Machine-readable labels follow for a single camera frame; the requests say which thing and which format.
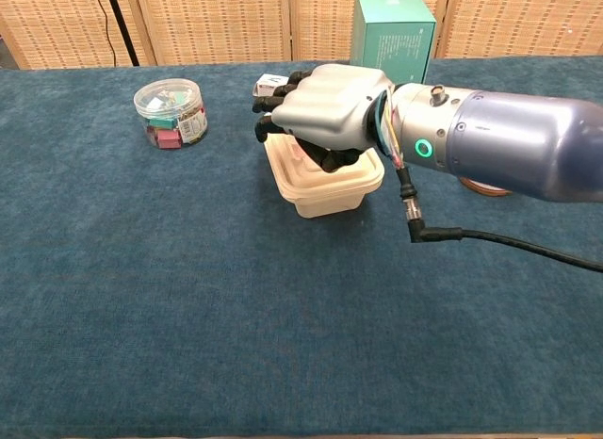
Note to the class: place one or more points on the beige plastic container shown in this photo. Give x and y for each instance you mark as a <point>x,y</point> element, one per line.
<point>327,206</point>

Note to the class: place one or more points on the small white staples box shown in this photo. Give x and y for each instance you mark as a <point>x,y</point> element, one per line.
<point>268,82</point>

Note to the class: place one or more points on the tall green cardboard box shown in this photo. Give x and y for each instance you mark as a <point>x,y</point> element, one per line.
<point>396,38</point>

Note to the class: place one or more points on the blue tablecloth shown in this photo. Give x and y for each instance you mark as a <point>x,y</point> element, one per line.
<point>235,293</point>

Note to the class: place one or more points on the bamboo folding screen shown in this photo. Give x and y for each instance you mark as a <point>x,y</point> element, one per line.
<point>212,24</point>

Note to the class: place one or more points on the clear jar of rubber bands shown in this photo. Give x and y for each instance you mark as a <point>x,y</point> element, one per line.
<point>485,190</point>

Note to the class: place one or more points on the black stand pole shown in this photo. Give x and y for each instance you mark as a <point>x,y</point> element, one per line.
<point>122,27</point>

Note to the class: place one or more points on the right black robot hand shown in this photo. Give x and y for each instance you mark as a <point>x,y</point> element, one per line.
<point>330,104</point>

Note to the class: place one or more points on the clear jar of binder clips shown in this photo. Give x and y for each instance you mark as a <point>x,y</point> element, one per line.
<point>169,118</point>

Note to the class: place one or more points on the cream plastic container lid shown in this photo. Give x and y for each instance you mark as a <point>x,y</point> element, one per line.
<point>301,180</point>

